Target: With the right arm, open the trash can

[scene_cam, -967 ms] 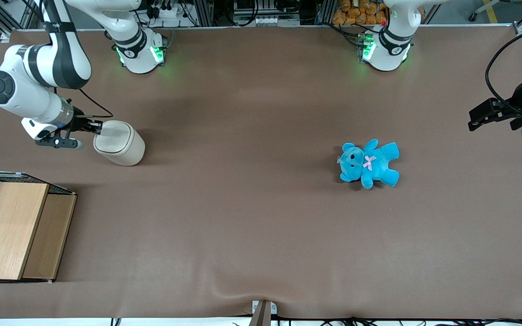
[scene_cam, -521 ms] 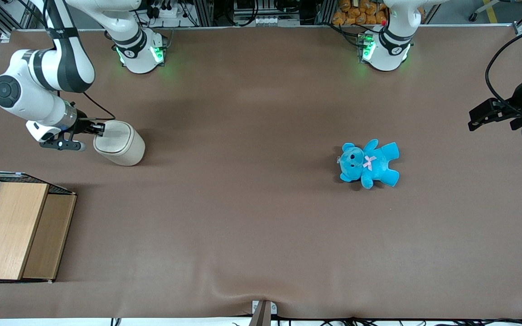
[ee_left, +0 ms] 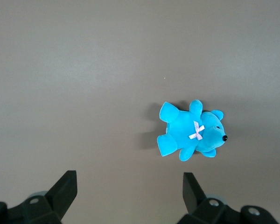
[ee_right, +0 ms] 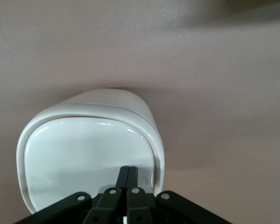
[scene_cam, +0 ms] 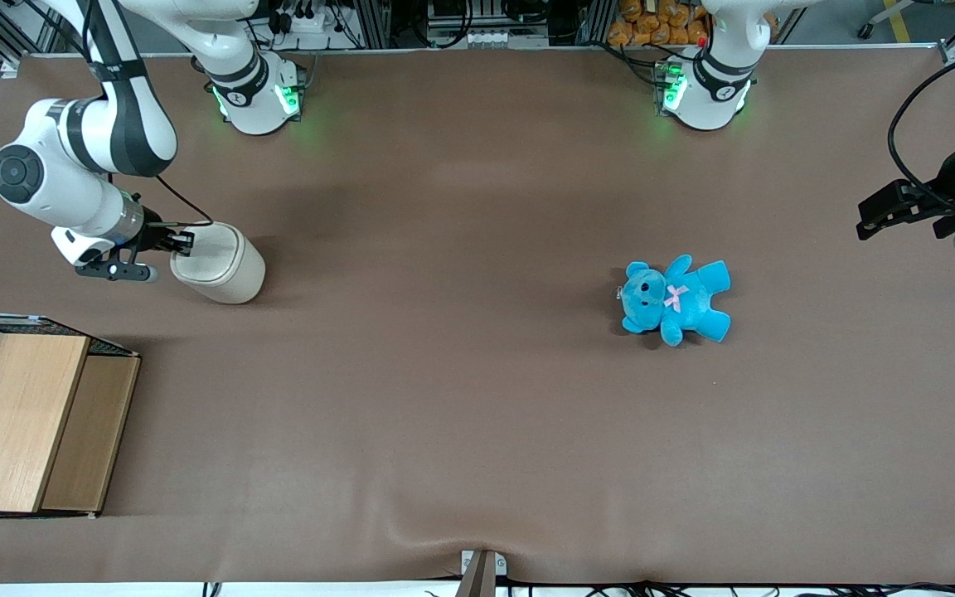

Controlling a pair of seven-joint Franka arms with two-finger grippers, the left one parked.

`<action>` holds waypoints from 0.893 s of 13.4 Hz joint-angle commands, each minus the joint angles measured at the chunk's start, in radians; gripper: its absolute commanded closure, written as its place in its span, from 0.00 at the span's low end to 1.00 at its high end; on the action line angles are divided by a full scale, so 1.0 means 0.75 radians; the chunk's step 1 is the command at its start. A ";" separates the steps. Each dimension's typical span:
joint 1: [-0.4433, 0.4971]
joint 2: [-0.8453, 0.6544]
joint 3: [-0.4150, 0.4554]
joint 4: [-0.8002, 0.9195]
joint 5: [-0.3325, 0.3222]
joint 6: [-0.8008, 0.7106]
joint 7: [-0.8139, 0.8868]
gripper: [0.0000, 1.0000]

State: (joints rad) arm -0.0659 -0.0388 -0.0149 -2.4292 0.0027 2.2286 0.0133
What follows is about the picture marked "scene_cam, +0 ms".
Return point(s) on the brown table cloth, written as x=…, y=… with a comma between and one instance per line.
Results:
x=477, y=414

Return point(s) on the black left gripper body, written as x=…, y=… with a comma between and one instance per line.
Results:
x=947, y=187

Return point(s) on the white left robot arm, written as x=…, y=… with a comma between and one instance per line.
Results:
x=705, y=91

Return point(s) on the pile of orange toys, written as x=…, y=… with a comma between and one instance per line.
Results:
x=660, y=25

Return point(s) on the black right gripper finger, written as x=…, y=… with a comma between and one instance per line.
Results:
x=177, y=247
x=177, y=237

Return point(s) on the blue teddy bear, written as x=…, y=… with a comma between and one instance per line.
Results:
x=681, y=303

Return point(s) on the metal table edge bracket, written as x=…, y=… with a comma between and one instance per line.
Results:
x=479, y=572

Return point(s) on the long white power strip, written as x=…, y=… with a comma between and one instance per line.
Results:
x=490, y=37

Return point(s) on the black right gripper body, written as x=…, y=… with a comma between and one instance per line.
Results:
x=153, y=235

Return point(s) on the cream trash can with lid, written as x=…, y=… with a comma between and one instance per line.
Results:
x=225, y=269

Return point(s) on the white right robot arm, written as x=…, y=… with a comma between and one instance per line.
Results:
x=129, y=124

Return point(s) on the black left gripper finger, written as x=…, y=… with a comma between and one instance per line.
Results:
x=888, y=197
x=884, y=225

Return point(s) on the white power strip with plugs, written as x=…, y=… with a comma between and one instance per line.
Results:
x=303, y=21

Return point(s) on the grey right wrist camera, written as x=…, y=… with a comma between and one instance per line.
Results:
x=125, y=271

